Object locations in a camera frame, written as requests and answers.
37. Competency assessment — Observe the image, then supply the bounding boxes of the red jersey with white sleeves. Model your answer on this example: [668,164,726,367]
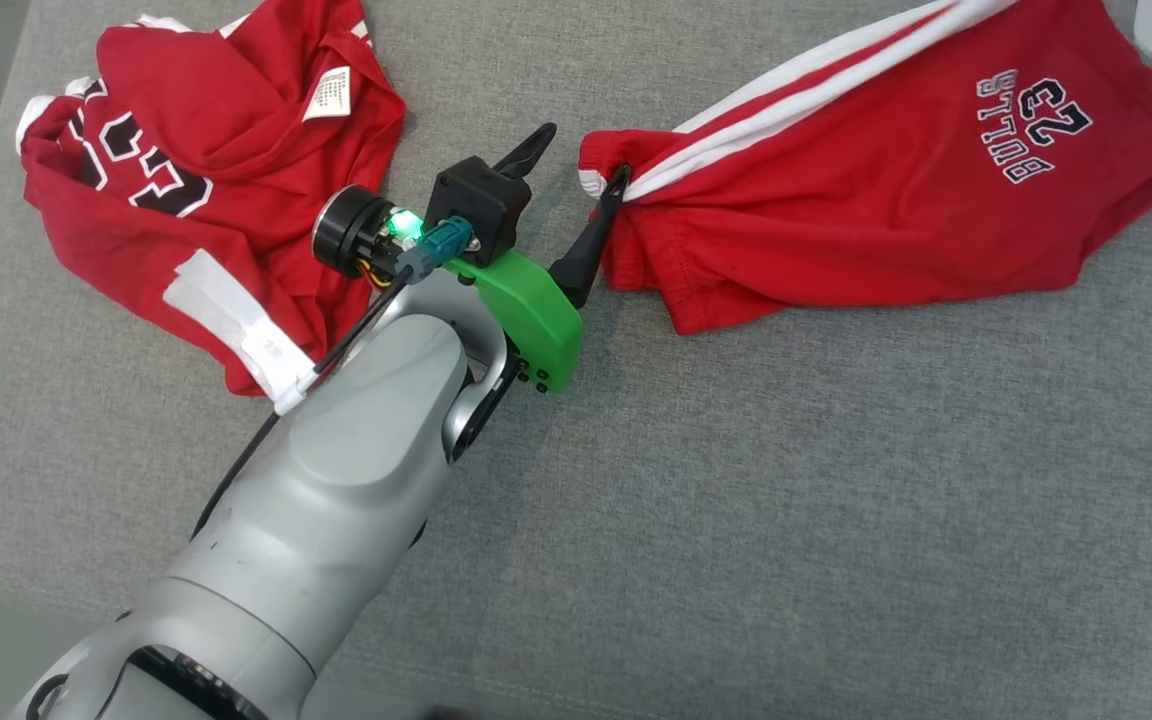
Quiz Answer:
[16,0,407,397]

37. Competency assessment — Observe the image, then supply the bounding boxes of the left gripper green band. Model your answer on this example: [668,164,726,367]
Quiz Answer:
[313,123,632,396]

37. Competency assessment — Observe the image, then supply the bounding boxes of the white tape cable label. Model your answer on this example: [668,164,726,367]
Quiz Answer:
[164,250,319,416]

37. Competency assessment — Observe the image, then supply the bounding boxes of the grey fabric sofa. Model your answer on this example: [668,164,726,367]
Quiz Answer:
[0,0,1152,720]

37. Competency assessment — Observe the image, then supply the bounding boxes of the red shorts with white stripes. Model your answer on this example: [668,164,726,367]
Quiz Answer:
[578,0,1152,336]

